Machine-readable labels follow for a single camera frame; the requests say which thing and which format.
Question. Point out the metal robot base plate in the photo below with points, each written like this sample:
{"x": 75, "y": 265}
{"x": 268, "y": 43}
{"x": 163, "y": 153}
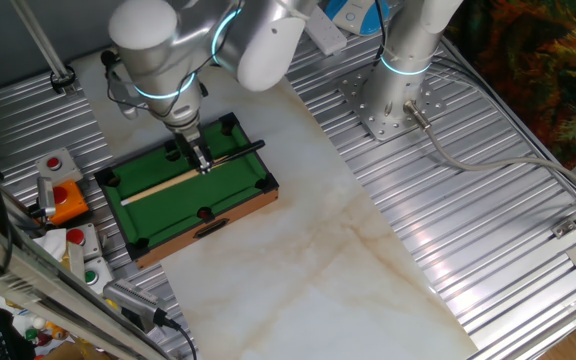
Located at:
{"x": 418, "y": 107}

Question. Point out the orange box red button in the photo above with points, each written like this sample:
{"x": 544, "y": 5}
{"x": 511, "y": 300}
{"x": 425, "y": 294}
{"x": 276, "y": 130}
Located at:
{"x": 70, "y": 202}

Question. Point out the green mini pool table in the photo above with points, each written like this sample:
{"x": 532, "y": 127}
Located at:
{"x": 183, "y": 205}

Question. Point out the silver depth camera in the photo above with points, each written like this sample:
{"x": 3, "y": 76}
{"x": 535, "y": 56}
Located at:
{"x": 133, "y": 300}

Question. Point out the aluminium frame bar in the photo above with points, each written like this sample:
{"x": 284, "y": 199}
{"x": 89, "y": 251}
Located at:
{"x": 43, "y": 290}

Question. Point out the grey box small red button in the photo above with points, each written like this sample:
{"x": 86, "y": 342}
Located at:
{"x": 60, "y": 167}

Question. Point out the black rod clamp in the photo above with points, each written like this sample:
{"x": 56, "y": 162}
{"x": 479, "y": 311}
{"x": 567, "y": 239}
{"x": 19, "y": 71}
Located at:
{"x": 63, "y": 80}

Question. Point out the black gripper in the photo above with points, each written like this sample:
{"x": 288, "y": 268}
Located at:
{"x": 190, "y": 145}

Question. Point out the grey box large red button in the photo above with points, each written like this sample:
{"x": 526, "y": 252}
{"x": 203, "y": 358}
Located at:
{"x": 85, "y": 240}

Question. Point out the red pool ball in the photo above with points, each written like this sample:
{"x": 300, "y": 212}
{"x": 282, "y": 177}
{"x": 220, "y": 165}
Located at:
{"x": 203, "y": 214}

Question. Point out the metal stand rod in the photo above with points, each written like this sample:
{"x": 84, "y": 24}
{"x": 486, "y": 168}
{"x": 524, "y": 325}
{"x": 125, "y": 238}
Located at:
{"x": 40, "y": 37}

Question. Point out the small metal bracket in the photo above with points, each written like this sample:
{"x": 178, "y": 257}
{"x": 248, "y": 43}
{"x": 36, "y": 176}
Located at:
{"x": 563, "y": 228}

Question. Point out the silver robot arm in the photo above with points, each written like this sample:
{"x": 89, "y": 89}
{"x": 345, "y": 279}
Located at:
{"x": 158, "y": 55}

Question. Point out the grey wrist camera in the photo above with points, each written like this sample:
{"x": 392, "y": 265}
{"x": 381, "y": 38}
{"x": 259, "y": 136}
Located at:
{"x": 129, "y": 102}

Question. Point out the white box green button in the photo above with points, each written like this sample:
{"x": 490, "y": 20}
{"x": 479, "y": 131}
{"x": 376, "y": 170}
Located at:
{"x": 98, "y": 275}

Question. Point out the blue white round device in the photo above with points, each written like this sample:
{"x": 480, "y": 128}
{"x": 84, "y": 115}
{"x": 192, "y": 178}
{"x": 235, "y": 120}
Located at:
{"x": 355, "y": 15}

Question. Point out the small silver camera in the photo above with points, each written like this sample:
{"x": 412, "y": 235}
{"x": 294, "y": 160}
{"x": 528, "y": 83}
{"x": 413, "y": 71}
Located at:
{"x": 46, "y": 195}

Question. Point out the white power strip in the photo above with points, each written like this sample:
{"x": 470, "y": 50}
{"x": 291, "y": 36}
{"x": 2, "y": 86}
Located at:
{"x": 329, "y": 37}

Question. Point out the white crumpled tissue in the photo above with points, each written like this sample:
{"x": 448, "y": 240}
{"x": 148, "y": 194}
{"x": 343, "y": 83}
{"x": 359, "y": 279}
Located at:
{"x": 50, "y": 242}

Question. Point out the colourful patterned cloth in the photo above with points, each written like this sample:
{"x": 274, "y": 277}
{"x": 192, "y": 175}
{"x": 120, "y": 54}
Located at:
{"x": 533, "y": 60}

